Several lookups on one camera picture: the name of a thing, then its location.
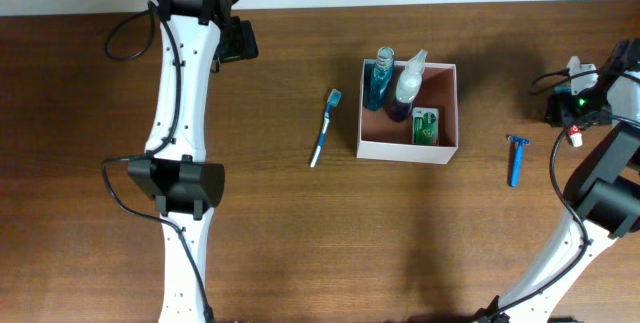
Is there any red green toothpaste tube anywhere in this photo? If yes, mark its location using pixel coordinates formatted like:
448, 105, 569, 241
554, 88, 583, 148

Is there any teal mouthwash bottle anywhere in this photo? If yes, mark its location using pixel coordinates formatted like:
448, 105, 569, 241
365, 46, 395, 111

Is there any green soap box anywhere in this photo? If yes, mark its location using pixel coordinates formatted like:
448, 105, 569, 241
412, 107, 440, 146

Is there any clear spray bottle purple liquid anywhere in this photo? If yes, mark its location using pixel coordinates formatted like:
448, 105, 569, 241
390, 49, 428, 122

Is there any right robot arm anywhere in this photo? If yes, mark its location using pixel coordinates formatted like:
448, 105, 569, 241
473, 38, 639, 323

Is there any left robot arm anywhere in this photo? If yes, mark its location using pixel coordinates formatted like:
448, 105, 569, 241
128, 0, 258, 322

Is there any blue disposable razor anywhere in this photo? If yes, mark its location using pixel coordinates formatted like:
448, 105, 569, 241
507, 135, 530, 188

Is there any blue white toothbrush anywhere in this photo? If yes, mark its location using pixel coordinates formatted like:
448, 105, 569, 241
310, 89, 342, 168

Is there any white box pink interior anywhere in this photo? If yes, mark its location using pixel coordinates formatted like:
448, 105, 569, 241
356, 59, 459, 165

